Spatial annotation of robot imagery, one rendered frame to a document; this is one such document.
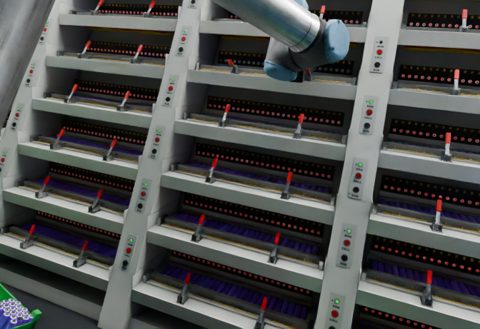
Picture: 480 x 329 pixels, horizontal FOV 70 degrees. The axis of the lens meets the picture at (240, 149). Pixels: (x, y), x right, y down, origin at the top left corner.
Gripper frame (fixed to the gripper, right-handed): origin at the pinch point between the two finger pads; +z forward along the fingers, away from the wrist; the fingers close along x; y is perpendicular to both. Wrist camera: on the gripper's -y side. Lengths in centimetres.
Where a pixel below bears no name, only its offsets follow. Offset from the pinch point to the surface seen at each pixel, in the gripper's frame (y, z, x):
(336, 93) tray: -9.3, -6.5, -12.9
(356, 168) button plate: -32.4, -7.5, -23.1
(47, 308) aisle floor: -102, -10, 71
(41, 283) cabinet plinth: -97, -5, 82
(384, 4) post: 22.1, -7.5, -22.7
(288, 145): -28.8, -6.8, -1.1
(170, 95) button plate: -17.5, -8.7, 45.7
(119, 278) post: -85, -8, 47
